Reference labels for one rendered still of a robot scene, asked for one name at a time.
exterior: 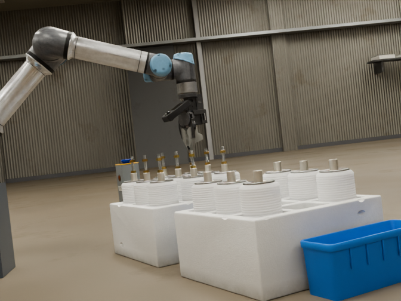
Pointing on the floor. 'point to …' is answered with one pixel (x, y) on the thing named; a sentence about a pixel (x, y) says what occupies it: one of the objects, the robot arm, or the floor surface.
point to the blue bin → (354, 260)
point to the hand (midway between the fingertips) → (189, 148)
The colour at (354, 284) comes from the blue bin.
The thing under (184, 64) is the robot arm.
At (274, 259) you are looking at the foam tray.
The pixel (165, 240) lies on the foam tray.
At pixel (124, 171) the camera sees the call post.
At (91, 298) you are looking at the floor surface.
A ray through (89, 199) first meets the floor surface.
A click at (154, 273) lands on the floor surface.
